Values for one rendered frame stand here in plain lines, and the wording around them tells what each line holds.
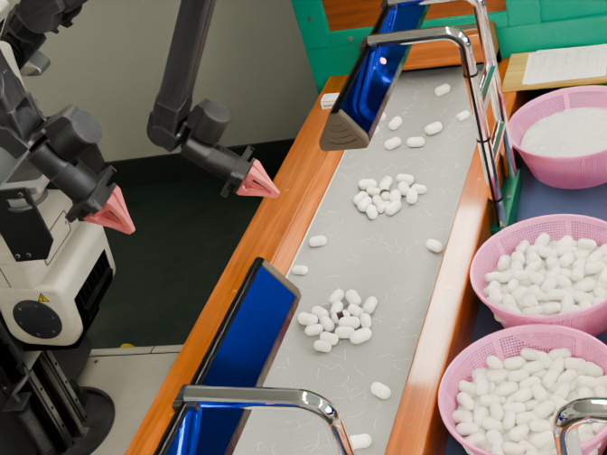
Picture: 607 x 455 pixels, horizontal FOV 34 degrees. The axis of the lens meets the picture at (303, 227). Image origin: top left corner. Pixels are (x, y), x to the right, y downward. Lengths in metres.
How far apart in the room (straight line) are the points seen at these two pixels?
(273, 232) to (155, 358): 0.73
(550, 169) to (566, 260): 0.30
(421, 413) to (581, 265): 0.41
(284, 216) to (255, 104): 1.60
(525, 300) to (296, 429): 0.43
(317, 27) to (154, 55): 1.27
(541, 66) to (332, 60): 0.51
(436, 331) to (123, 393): 1.10
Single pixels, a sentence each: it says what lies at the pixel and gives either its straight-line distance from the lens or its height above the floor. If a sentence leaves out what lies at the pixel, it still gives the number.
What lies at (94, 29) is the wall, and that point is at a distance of 3.61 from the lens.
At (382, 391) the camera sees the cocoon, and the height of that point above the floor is 0.76.
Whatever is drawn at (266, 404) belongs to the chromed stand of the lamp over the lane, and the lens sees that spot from 1.06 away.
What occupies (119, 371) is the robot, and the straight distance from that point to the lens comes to 2.57.
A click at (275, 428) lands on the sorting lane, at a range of 1.57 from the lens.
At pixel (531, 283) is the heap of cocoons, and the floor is 0.73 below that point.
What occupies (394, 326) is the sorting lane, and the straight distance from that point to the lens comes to 1.67.
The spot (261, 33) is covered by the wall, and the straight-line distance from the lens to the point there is 3.40.
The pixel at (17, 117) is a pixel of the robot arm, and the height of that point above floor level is 1.24.
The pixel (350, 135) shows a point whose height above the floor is 1.07.
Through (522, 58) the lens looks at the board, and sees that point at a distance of 2.29.
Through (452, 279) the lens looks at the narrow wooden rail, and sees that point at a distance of 1.70.
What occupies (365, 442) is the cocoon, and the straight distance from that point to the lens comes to 1.48.
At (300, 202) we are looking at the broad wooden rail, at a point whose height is 0.76.
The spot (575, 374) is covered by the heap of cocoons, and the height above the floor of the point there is 0.74.
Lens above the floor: 1.82
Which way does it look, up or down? 33 degrees down
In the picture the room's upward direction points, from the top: 19 degrees counter-clockwise
